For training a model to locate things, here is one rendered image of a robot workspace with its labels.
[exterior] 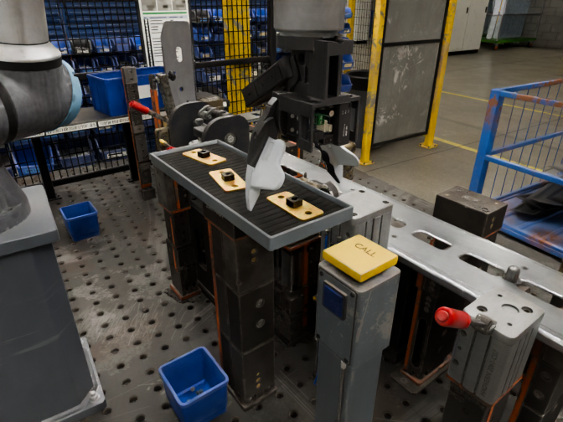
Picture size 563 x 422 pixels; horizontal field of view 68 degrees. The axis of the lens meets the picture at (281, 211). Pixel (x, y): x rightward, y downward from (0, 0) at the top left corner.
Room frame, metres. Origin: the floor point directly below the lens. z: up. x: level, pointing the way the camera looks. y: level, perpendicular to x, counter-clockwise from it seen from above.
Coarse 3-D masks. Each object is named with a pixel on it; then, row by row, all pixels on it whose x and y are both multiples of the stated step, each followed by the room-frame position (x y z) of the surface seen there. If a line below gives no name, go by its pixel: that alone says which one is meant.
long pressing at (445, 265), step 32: (288, 160) 1.12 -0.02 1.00; (416, 224) 0.74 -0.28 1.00; (448, 224) 0.74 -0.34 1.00; (416, 256) 0.63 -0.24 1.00; (448, 256) 0.63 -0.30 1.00; (480, 256) 0.63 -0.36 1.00; (512, 256) 0.63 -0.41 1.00; (448, 288) 0.55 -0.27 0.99; (480, 288) 0.54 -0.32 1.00; (512, 288) 0.54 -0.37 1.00; (544, 288) 0.54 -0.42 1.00; (544, 320) 0.46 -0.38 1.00
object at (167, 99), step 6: (156, 78) 1.25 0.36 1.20; (162, 78) 1.24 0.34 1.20; (168, 78) 1.27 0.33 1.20; (174, 78) 1.27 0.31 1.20; (162, 84) 1.24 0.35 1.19; (168, 84) 1.25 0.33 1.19; (162, 90) 1.26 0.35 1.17; (168, 90) 1.25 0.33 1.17; (162, 96) 1.27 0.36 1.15; (168, 96) 1.25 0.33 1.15; (168, 102) 1.25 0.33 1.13; (168, 108) 1.25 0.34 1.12; (168, 114) 1.26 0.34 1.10
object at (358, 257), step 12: (348, 240) 0.42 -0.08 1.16; (360, 240) 0.42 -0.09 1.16; (324, 252) 0.40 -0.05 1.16; (336, 252) 0.39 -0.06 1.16; (348, 252) 0.39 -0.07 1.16; (360, 252) 0.39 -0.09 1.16; (372, 252) 0.39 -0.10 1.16; (384, 252) 0.39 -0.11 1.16; (336, 264) 0.38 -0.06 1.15; (348, 264) 0.37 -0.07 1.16; (360, 264) 0.37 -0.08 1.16; (372, 264) 0.37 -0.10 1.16; (384, 264) 0.37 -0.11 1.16; (360, 276) 0.35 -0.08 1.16
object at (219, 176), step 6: (228, 168) 0.64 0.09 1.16; (210, 174) 0.61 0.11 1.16; (216, 174) 0.61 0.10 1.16; (222, 174) 0.59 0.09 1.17; (228, 174) 0.60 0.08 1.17; (234, 174) 0.59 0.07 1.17; (216, 180) 0.59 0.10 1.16; (222, 180) 0.59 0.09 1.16; (228, 180) 0.59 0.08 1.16; (234, 180) 0.59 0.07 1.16; (240, 180) 0.59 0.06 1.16; (222, 186) 0.57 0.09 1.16; (228, 186) 0.57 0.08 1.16; (234, 186) 0.57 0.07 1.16; (240, 186) 0.57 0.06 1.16; (228, 192) 0.55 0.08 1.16
